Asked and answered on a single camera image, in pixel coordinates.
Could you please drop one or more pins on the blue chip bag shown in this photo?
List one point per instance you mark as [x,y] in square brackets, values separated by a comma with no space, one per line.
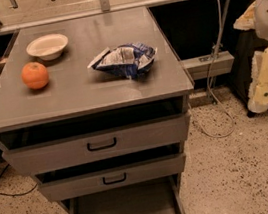
[127,60]

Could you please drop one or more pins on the middle drawer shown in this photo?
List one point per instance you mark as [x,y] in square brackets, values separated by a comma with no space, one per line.
[107,174]

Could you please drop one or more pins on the drawer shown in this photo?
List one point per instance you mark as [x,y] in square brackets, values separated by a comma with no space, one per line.
[88,138]
[158,196]
[107,174]

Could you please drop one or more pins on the grey drawer cabinet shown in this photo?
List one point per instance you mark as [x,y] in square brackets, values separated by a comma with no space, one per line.
[73,89]

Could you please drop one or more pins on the bottom drawer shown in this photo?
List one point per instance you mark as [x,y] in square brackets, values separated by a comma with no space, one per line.
[158,196]

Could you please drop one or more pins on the top drawer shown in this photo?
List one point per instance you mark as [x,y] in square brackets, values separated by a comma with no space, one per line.
[88,138]

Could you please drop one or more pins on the white bowl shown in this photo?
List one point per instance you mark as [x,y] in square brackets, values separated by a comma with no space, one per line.
[48,47]

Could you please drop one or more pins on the orange fruit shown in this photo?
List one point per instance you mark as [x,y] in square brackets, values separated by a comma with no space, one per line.
[35,75]

